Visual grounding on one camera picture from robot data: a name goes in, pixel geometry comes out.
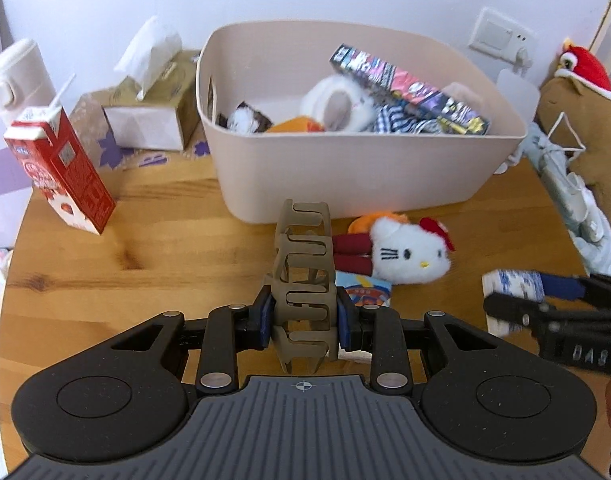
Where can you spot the small brown white plush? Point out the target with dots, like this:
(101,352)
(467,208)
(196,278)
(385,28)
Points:
(245,120)

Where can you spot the orange plush toy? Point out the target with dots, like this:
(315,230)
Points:
(295,125)

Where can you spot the white plush rabbit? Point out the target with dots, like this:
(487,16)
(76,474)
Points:
(330,102)

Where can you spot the white thermos bottle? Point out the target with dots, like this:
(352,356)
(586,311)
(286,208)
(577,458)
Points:
(15,75)

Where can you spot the white drinking straw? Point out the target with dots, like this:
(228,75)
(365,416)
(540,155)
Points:
(62,90)

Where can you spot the red plush hat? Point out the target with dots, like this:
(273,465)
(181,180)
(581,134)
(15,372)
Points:
(588,67)

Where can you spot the colourful snack box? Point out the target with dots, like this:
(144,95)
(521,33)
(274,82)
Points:
(410,87)

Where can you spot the white tissue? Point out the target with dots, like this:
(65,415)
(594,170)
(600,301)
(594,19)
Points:
(150,50)

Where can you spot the taupe hair claw clip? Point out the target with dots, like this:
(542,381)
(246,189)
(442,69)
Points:
(305,260)

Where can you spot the red milk carton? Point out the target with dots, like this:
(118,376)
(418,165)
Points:
(70,175)

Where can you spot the white cat plush toy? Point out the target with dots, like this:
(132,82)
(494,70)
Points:
(405,255)

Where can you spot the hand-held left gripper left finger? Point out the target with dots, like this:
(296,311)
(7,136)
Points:
(265,317)

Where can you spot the wooden desk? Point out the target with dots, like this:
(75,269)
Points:
(185,240)

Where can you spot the brown patterned flat box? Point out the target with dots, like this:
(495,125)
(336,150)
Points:
(110,155)

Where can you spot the brown plush toy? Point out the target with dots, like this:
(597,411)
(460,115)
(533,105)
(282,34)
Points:
(600,135)

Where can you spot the yellow tissue box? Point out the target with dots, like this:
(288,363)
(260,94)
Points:
(155,110)

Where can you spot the white plastic panel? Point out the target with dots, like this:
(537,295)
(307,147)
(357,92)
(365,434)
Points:
(518,90)

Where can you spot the pale blue crumpled cloth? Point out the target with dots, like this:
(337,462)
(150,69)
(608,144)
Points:
(593,255)

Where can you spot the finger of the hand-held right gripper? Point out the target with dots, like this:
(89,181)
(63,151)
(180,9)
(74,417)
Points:
(510,307)
(560,285)

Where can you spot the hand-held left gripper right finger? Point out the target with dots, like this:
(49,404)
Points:
(344,317)

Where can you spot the orange plush piece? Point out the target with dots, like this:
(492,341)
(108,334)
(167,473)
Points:
(370,222)

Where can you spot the blue white tissue packet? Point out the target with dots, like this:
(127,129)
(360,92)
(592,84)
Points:
(515,282)

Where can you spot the beige plastic storage bin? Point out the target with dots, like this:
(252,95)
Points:
(335,175)

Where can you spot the white wall switch socket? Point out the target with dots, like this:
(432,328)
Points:
(495,32)

